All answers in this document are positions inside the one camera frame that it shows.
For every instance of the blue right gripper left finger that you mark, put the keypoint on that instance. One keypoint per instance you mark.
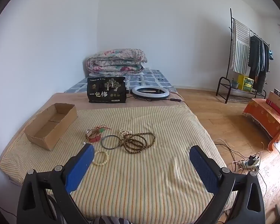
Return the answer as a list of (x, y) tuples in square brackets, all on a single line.
[(77, 166)]

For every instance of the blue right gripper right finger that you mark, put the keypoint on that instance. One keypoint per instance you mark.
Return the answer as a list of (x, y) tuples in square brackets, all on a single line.
[(206, 168)]

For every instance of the red strap wristwatch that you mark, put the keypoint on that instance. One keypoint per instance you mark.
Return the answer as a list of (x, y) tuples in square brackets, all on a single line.
[(93, 135)]

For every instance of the dark thin bangle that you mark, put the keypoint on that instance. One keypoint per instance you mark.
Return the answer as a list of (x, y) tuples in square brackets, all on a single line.
[(110, 142)]

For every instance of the red cord jade pendant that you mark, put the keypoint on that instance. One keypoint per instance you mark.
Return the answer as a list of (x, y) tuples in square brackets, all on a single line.
[(101, 128)]

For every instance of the white power strip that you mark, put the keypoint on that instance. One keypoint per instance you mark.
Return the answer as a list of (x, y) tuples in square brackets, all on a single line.
[(252, 162)]

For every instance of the open cardboard box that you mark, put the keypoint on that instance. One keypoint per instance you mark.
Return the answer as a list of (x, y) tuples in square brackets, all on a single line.
[(50, 124)]

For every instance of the striped yellow towel blanket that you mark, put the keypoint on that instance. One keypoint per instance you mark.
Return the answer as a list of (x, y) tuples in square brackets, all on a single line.
[(148, 179)]

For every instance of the pink brown blanket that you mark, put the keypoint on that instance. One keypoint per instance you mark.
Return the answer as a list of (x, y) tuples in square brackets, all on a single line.
[(80, 100)]

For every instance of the orange cloth covered table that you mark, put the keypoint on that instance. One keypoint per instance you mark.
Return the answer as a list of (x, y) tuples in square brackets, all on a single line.
[(268, 116)]

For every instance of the black snack bag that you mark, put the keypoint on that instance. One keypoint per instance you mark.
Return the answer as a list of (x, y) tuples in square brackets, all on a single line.
[(106, 90)]

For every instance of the yellow green box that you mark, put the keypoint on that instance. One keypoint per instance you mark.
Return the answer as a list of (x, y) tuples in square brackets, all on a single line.
[(245, 83)]

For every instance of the stacked boxes on table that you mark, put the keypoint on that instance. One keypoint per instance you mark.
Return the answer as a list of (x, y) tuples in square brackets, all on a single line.
[(273, 100)]

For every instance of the folded floral quilt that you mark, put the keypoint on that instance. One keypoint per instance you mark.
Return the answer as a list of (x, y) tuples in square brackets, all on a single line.
[(117, 62)]

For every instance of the blue checked bed sheet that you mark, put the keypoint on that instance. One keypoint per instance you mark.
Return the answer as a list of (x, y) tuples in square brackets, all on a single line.
[(146, 78)]

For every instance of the striped hanging cloth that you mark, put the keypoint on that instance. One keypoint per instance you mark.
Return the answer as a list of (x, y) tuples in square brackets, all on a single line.
[(240, 47)]

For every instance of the dark hanging clothes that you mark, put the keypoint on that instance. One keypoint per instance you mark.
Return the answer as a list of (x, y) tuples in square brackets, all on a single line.
[(258, 62)]

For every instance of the black clothes rack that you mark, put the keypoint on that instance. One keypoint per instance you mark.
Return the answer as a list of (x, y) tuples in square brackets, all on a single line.
[(227, 87)]

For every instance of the white ring light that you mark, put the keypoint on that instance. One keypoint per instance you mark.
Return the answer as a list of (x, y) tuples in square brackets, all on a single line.
[(150, 92)]

